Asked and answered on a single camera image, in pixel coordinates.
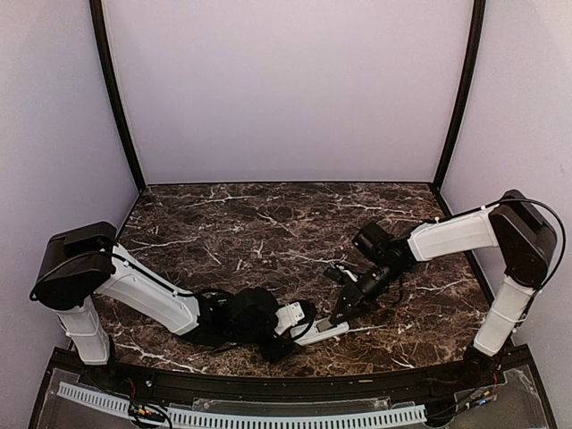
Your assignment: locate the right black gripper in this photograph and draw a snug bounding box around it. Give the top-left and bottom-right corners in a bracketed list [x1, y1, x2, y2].
[330, 260, 405, 324]

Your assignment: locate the white remote control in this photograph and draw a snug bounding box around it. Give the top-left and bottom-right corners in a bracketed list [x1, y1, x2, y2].
[295, 320, 349, 346]

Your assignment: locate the grey battery cover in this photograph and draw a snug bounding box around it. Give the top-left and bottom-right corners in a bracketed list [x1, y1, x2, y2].
[315, 319, 332, 332]

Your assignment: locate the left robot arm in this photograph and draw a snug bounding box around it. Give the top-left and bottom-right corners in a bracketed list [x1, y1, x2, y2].
[29, 222, 315, 390]

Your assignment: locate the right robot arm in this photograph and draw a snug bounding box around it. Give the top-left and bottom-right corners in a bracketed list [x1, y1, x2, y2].
[317, 189, 567, 388]

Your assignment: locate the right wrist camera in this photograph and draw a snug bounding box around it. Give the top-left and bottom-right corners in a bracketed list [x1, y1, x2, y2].
[324, 265, 358, 285]

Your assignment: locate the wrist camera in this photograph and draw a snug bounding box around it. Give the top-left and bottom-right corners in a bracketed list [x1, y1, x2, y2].
[324, 265, 358, 285]
[274, 301, 318, 337]

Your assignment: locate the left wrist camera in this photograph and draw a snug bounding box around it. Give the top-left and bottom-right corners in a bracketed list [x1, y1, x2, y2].
[274, 301, 318, 337]

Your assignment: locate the black front rail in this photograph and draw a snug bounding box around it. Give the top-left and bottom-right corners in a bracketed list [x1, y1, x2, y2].
[74, 361, 506, 405]

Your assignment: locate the white slotted cable duct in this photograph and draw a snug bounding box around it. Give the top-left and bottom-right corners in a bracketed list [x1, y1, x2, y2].
[57, 382, 426, 428]

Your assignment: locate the right black frame post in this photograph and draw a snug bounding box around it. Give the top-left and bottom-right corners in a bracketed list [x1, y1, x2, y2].
[433, 0, 486, 192]

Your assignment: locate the black frame post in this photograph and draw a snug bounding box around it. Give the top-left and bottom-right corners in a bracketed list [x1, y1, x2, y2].
[433, 0, 486, 192]
[88, 0, 147, 193]

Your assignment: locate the left black frame post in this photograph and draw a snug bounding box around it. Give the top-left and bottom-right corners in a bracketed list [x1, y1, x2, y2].
[88, 0, 147, 193]

